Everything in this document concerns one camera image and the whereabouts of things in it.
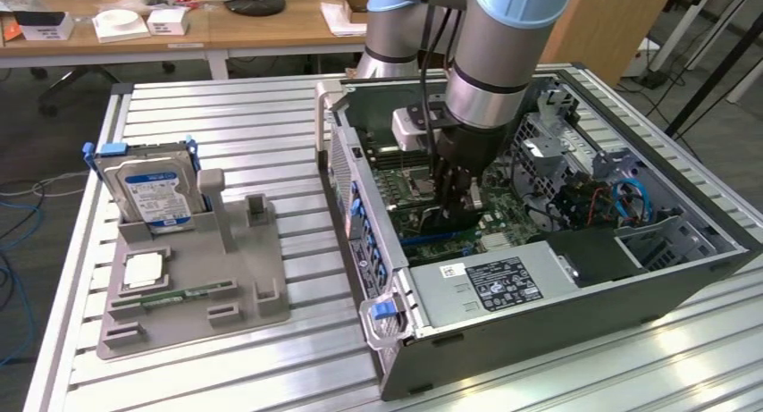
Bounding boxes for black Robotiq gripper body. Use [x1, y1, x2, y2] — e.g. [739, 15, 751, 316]
[436, 116, 509, 177]

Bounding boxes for graphics card with metal bracket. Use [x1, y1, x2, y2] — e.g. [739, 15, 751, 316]
[416, 206, 485, 240]

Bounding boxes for CPU socket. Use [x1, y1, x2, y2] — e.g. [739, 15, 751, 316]
[399, 164, 440, 201]

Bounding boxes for green motherboard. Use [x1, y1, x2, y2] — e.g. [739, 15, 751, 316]
[363, 139, 551, 268]

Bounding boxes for RAM stick with white label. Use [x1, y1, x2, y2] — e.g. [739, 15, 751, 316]
[389, 199, 441, 222]

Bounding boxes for blue expansion slot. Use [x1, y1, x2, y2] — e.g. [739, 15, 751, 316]
[397, 229, 472, 248]

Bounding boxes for perforated metal drive cage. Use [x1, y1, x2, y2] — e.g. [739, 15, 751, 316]
[511, 112, 597, 199]

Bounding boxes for blue card retainer strip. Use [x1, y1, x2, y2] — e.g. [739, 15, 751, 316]
[348, 179, 392, 293]

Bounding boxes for grey power supply unit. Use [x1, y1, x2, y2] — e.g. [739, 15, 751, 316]
[408, 241, 581, 331]

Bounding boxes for blue case latch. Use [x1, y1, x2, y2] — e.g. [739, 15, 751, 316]
[368, 295, 399, 320]

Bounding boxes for open dark grey PC case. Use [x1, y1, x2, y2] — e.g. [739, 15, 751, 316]
[313, 62, 763, 402]

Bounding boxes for black floor power adapter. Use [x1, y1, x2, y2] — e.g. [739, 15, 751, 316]
[639, 70, 672, 90]

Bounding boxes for metal disk bay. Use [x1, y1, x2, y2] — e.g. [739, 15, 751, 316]
[612, 213, 725, 273]

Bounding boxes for stack of white papers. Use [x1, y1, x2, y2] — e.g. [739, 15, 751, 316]
[320, 1, 368, 38]

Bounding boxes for wooden cabinet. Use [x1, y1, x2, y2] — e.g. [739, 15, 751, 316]
[539, 0, 681, 79]

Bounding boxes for black slanted stand pole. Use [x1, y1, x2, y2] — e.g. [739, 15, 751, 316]
[663, 4, 763, 139]

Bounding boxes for grey plastic parts rack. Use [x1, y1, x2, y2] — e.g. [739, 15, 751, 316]
[94, 168, 295, 361]

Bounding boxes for black round lamp base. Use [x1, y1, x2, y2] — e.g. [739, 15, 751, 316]
[223, 0, 288, 17]

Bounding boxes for hard disk in blue carrier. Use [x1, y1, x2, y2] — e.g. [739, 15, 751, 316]
[81, 135, 208, 235]

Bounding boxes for green RAM stick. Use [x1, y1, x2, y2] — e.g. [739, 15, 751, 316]
[140, 283, 235, 307]

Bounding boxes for silver CPU chip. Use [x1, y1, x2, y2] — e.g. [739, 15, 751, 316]
[121, 254, 165, 289]

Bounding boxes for small white cardboard box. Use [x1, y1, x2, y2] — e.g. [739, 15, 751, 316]
[145, 7, 192, 37]

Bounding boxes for long wooden desk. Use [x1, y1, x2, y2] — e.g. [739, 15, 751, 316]
[0, 0, 465, 80]

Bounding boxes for white round part on base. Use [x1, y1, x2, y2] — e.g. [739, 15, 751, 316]
[92, 8, 152, 44]

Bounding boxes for black office chair base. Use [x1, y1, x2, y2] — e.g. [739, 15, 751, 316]
[28, 62, 177, 116]

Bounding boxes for white box with black lid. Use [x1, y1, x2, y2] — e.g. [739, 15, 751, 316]
[12, 10, 76, 42]

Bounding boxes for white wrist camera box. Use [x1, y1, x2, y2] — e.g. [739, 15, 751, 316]
[391, 105, 445, 154]

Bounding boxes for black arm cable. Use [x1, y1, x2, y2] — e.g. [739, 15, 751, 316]
[417, 4, 467, 174]

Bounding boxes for red wire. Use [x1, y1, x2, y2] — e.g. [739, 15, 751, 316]
[585, 186, 615, 226]

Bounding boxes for blue wire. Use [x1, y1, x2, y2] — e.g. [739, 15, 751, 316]
[612, 178, 657, 228]

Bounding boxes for white desk frame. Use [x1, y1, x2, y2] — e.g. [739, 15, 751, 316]
[645, 0, 763, 105]

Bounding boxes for white floor cable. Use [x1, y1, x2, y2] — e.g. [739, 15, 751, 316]
[0, 172, 88, 199]

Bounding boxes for blue floor cable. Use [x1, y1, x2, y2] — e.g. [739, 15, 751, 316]
[0, 200, 46, 366]

